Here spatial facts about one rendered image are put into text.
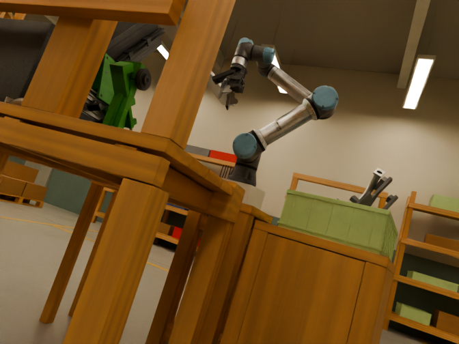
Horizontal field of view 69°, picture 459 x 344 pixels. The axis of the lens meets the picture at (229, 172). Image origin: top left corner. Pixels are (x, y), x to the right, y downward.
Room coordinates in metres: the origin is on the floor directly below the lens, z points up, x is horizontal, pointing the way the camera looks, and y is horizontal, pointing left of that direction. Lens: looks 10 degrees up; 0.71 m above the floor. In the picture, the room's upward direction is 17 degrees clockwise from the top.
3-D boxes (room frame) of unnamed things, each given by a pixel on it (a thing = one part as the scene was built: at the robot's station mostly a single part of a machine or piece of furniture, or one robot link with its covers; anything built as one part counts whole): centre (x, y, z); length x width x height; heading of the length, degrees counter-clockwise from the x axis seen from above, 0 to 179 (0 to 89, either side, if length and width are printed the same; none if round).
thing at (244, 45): (1.58, 0.11, 1.59); 0.09 x 0.08 x 0.11; 76
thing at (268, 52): (1.57, 0.01, 1.59); 0.11 x 0.11 x 0.08; 76
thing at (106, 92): (1.42, 0.64, 1.17); 0.13 x 0.12 x 0.20; 69
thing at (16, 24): (1.29, 0.88, 1.07); 0.30 x 0.18 x 0.34; 69
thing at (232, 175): (1.70, -0.07, 1.01); 0.15 x 0.15 x 0.10
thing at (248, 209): (1.71, -0.07, 0.83); 0.32 x 0.32 x 0.04; 63
